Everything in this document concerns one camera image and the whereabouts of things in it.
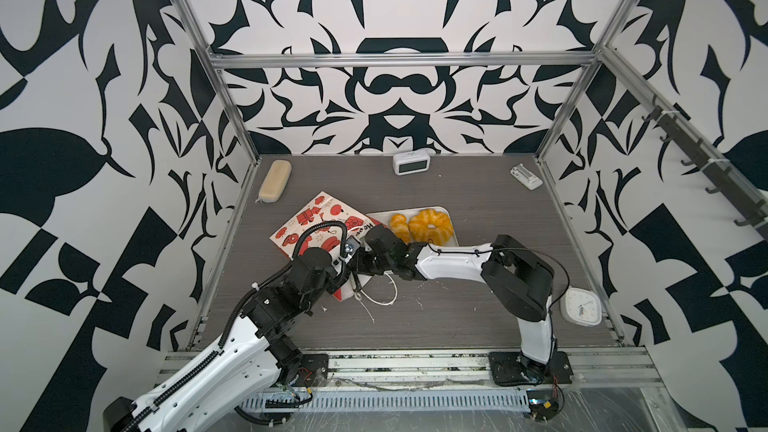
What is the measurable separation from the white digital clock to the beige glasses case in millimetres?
411

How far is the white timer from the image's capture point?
81 cm

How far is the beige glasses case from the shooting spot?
107cm

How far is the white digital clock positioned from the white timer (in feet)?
1.95

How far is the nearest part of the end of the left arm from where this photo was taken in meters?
0.51

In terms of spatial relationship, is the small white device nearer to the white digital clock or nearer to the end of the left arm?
the white digital clock

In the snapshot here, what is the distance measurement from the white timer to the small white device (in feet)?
1.34

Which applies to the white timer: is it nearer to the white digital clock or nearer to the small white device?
the small white device

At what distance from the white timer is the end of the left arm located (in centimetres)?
67

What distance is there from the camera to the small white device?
1.13 m

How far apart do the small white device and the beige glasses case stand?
863 millimetres
